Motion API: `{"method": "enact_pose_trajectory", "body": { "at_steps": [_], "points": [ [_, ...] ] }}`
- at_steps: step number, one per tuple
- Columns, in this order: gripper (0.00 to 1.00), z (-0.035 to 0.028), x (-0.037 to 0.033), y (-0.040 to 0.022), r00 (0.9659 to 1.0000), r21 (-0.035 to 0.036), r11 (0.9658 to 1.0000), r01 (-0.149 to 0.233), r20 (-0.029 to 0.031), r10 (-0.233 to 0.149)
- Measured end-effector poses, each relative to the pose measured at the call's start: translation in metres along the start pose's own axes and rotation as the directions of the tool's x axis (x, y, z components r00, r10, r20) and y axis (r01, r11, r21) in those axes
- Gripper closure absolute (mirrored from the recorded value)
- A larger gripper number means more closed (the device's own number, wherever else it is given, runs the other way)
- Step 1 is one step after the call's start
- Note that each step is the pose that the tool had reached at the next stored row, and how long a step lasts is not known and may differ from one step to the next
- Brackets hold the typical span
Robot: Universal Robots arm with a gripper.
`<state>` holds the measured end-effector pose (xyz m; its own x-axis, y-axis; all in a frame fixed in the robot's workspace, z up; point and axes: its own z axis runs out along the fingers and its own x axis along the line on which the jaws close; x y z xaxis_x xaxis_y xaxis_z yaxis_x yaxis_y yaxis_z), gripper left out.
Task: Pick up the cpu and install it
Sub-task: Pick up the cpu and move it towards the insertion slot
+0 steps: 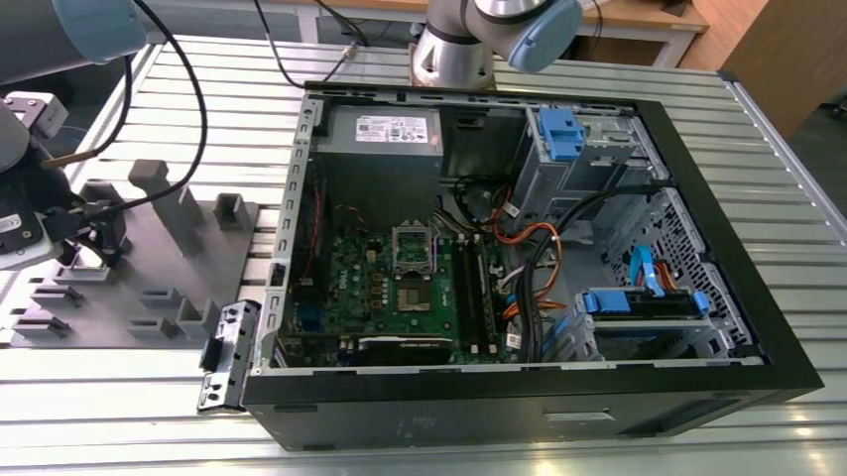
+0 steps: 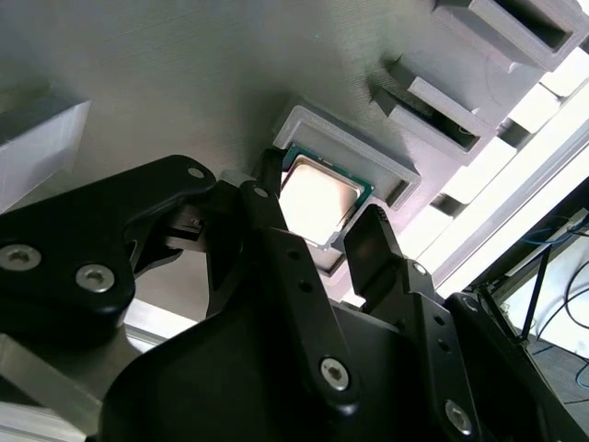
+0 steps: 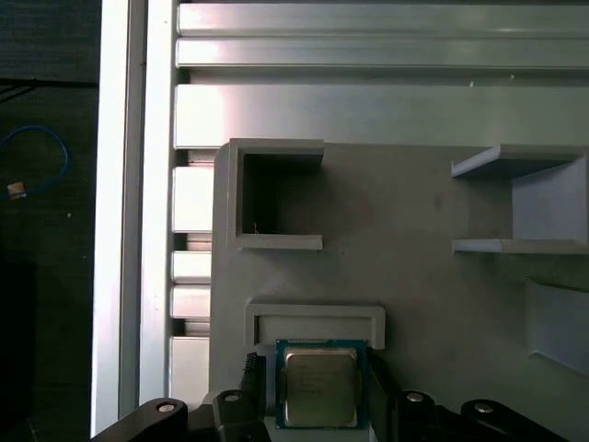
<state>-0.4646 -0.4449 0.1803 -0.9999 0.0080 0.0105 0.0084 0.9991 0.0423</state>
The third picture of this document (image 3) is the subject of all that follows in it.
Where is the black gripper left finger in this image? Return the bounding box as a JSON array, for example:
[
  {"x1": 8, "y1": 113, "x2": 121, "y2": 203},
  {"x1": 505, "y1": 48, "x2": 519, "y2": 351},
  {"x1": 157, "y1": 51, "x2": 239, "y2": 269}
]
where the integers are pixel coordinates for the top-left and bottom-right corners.
[{"x1": 89, "y1": 352, "x2": 277, "y2": 442}]

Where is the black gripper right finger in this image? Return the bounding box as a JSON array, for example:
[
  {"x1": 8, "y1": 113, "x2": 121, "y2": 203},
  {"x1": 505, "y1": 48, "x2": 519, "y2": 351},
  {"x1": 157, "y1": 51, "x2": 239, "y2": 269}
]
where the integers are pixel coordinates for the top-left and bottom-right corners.
[{"x1": 365, "y1": 353, "x2": 560, "y2": 442}]

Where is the silver CPU green edge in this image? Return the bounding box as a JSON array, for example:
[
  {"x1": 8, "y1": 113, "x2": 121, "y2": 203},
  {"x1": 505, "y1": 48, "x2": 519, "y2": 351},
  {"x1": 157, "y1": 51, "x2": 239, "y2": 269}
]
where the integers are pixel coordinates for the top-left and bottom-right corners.
[{"x1": 274, "y1": 338, "x2": 369, "y2": 430}]

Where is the grey parts rack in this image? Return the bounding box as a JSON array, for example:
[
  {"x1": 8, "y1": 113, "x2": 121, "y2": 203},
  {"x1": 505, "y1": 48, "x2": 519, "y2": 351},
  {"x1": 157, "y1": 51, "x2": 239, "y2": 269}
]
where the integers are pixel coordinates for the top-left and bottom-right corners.
[{"x1": 209, "y1": 137, "x2": 589, "y2": 442}]

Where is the blue floor cable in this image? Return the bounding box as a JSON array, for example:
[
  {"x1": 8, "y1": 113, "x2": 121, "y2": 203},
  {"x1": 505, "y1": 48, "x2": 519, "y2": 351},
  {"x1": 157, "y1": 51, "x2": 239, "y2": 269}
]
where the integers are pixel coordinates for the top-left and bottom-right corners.
[{"x1": 0, "y1": 123, "x2": 73, "y2": 203}]

